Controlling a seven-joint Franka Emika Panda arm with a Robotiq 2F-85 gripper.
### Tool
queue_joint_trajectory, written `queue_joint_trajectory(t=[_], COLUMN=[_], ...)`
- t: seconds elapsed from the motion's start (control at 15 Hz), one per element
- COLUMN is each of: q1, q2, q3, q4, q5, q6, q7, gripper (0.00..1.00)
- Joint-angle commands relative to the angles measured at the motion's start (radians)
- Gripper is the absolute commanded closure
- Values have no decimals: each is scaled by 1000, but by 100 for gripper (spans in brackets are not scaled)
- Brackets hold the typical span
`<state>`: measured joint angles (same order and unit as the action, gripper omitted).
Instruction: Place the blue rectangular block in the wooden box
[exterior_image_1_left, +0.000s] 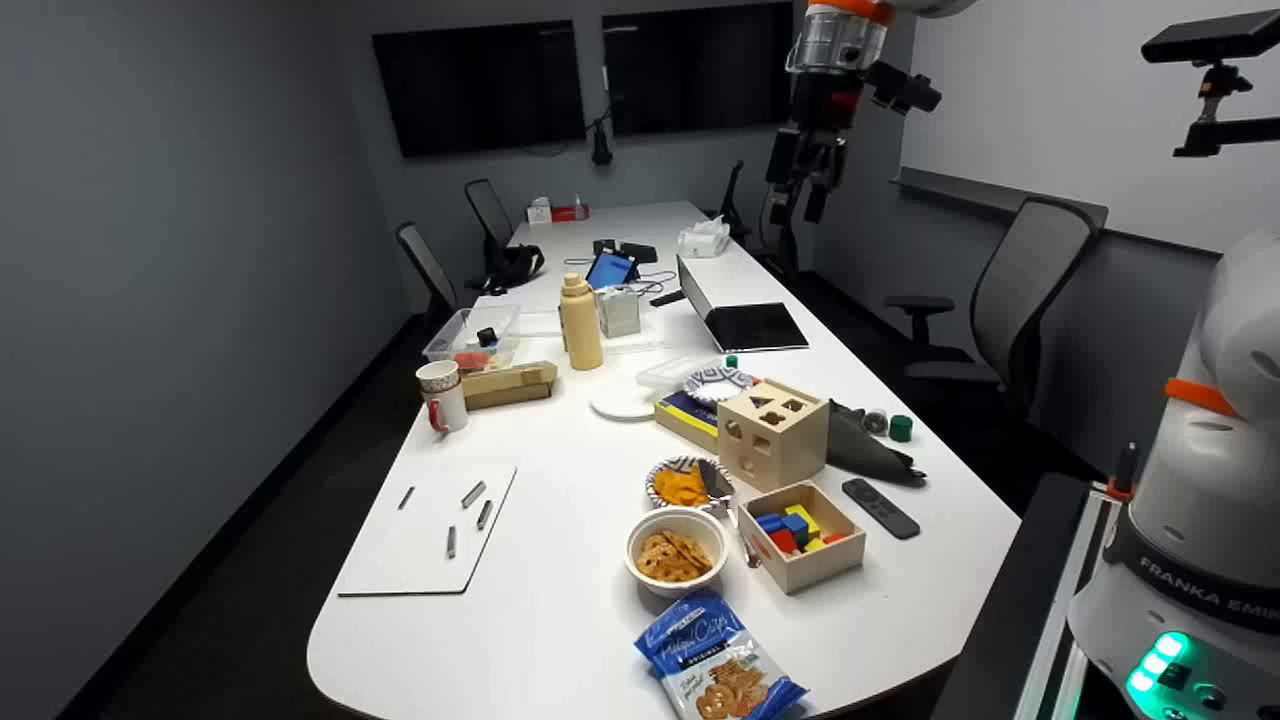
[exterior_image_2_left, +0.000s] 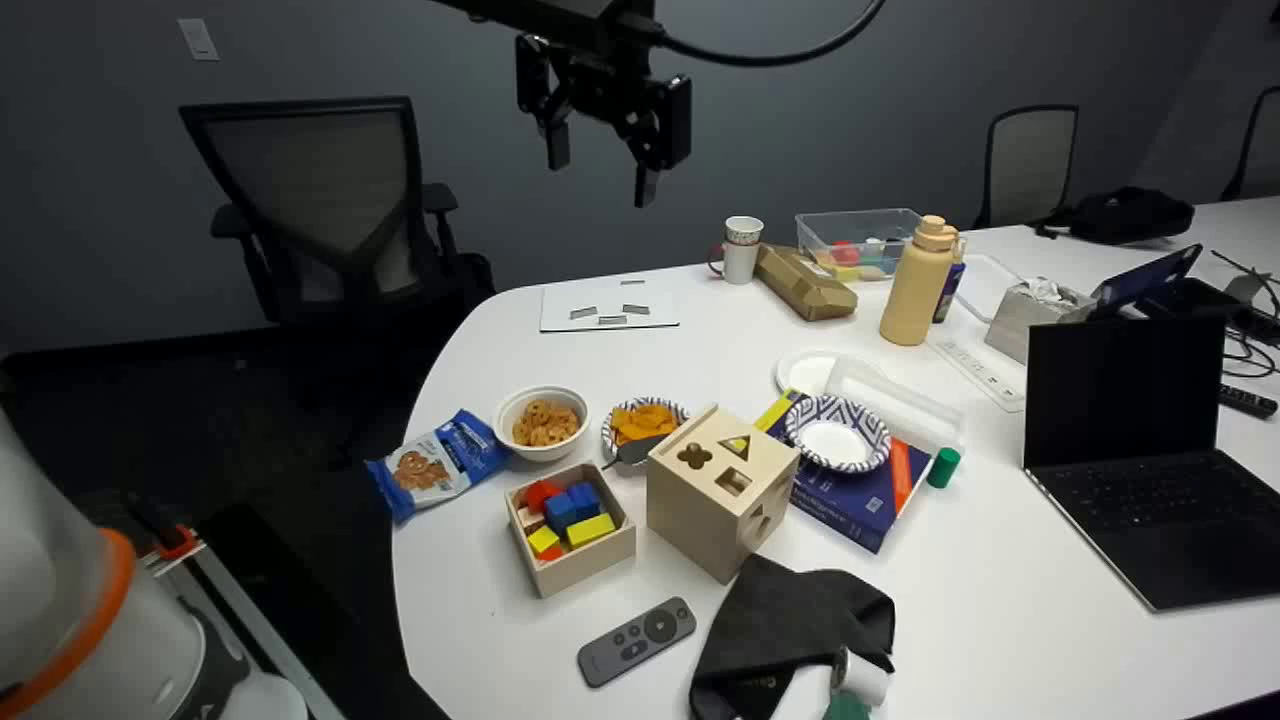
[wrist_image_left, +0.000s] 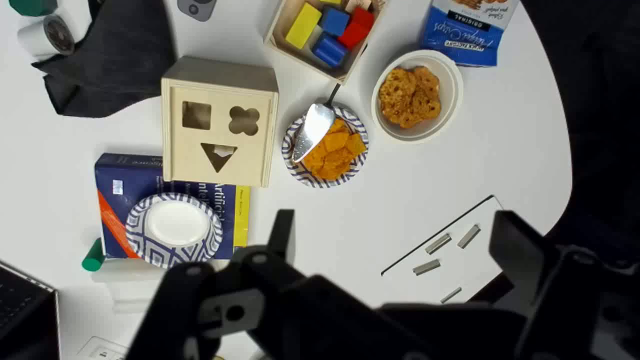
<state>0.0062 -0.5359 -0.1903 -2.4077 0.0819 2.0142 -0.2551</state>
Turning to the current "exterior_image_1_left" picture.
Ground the black camera on mount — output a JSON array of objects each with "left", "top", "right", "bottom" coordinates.
[{"left": 1141, "top": 7, "right": 1280, "bottom": 156}]

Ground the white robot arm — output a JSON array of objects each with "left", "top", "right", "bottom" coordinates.
[{"left": 1016, "top": 228, "right": 1280, "bottom": 720}]

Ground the left wall monitor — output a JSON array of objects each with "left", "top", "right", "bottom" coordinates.
[{"left": 374, "top": 22, "right": 584, "bottom": 161}]

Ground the black cloth bundle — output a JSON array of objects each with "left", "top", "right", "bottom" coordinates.
[{"left": 829, "top": 406, "right": 923, "bottom": 490}]

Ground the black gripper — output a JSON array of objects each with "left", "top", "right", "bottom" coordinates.
[{"left": 765, "top": 123, "right": 843, "bottom": 237}]

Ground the white jar red label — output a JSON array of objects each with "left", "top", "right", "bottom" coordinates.
[{"left": 417, "top": 362, "right": 467, "bottom": 431}]

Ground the black office chair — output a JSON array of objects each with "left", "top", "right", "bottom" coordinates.
[
  {"left": 465, "top": 181, "right": 511, "bottom": 249},
  {"left": 397, "top": 221, "right": 460, "bottom": 313}
]

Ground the black laptop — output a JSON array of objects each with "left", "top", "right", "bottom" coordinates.
[{"left": 704, "top": 305, "right": 804, "bottom": 351}]

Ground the black bag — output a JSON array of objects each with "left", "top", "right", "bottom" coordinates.
[{"left": 483, "top": 245, "right": 545, "bottom": 298}]

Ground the yellow blue book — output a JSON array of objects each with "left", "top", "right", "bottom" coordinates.
[{"left": 655, "top": 393, "right": 722, "bottom": 454}]

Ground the wooden block holder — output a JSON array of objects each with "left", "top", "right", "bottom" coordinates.
[{"left": 465, "top": 362, "right": 557, "bottom": 408}]

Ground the right wall monitor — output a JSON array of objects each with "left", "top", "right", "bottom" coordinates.
[{"left": 600, "top": 5, "right": 794, "bottom": 135}]

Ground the grey office chair right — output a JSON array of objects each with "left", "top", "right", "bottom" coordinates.
[{"left": 890, "top": 202, "right": 1098, "bottom": 408}]

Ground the office chair far right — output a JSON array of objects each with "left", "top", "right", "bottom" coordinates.
[{"left": 718, "top": 161, "right": 748, "bottom": 245}]

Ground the white box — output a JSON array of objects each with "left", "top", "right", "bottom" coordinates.
[{"left": 677, "top": 254, "right": 777, "bottom": 316}]

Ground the wooden tray box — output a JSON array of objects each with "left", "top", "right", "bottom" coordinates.
[{"left": 739, "top": 483, "right": 863, "bottom": 597}]

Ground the bowl of orange snacks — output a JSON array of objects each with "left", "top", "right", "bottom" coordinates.
[{"left": 647, "top": 458, "right": 733, "bottom": 508}]

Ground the black remote control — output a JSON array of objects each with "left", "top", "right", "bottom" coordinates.
[{"left": 841, "top": 482, "right": 921, "bottom": 542}]

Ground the green cup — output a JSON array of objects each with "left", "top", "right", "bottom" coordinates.
[{"left": 890, "top": 417, "right": 913, "bottom": 445}]

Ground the white round plate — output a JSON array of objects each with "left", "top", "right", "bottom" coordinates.
[{"left": 590, "top": 383, "right": 655, "bottom": 423}]

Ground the tan squeeze bottle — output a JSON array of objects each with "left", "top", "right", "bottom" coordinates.
[{"left": 562, "top": 271, "right": 604, "bottom": 373}]

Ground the blue snack bag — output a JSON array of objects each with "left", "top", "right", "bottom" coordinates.
[{"left": 638, "top": 591, "right": 804, "bottom": 720}]

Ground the blue patterned bowl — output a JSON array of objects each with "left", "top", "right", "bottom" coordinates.
[{"left": 683, "top": 368, "right": 753, "bottom": 406}]

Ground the wooden shape sorter cube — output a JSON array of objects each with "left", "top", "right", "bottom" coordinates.
[{"left": 718, "top": 379, "right": 834, "bottom": 493}]

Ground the blue rectangular block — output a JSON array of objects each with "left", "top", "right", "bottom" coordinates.
[{"left": 756, "top": 514, "right": 809, "bottom": 543}]

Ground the white bowl of pretzels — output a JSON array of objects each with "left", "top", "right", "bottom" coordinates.
[{"left": 624, "top": 508, "right": 727, "bottom": 597}]

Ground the wall monitor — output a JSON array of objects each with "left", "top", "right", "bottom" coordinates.
[
  {"left": 374, "top": 22, "right": 584, "bottom": 161},
  {"left": 600, "top": 5, "right": 794, "bottom": 135}
]

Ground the black office chair left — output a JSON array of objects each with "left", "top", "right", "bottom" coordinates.
[{"left": 397, "top": 221, "right": 460, "bottom": 313}]

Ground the black office chair far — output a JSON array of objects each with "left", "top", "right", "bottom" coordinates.
[{"left": 465, "top": 181, "right": 511, "bottom": 249}]

